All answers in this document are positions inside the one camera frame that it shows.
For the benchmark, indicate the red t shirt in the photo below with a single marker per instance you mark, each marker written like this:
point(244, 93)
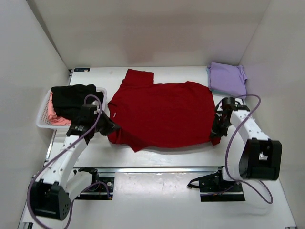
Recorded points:
point(165, 115)

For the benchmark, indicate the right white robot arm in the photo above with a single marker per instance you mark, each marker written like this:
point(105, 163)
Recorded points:
point(259, 160)

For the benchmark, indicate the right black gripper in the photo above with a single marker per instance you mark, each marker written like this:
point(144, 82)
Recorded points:
point(217, 132)

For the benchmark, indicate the aluminium rail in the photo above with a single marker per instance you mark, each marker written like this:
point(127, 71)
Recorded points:
point(156, 169)

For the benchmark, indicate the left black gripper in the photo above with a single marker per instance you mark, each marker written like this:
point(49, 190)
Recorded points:
point(111, 126)

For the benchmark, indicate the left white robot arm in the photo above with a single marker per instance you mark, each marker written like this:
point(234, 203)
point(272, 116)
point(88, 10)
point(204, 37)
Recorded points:
point(53, 190)

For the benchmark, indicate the small label sticker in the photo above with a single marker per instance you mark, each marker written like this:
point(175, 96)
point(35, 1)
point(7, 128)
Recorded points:
point(81, 70)

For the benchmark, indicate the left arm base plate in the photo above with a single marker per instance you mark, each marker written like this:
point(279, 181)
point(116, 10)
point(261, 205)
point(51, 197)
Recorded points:
point(102, 191)

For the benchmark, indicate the folded lavender t shirt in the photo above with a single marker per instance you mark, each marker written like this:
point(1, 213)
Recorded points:
point(227, 78)

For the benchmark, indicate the black t shirt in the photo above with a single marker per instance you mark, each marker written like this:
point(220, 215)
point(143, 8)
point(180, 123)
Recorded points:
point(68, 100)

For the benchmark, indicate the folded teal cloth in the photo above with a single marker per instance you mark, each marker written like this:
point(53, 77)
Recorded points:
point(216, 91)

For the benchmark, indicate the pink t shirt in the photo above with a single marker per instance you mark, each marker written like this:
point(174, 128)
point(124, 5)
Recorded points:
point(53, 118)

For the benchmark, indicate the white plastic laundry basket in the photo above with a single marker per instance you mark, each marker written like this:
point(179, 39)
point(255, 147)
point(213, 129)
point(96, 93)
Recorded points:
point(42, 118)

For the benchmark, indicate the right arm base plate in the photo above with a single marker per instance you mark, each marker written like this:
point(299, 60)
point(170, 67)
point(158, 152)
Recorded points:
point(214, 189)

